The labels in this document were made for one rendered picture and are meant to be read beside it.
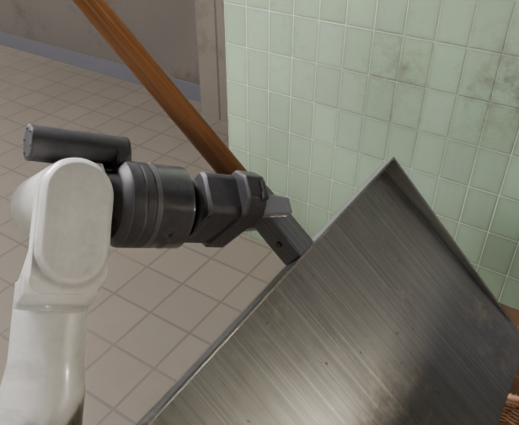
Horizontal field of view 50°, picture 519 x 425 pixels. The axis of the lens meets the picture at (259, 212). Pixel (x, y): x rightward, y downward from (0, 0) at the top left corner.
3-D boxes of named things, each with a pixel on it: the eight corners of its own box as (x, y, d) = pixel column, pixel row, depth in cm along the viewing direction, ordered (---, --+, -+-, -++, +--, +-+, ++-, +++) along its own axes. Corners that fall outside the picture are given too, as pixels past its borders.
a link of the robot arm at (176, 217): (217, 267, 67) (123, 268, 60) (204, 196, 70) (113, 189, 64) (276, 225, 58) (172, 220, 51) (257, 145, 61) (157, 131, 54)
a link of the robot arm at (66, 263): (119, 162, 50) (107, 313, 48) (86, 176, 57) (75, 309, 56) (44, 149, 47) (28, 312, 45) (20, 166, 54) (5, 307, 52)
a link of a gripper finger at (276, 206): (290, 220, 66) (247, 217, 62) (284, 196, 67) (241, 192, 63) (298, 214, 65) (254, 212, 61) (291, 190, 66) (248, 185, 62)
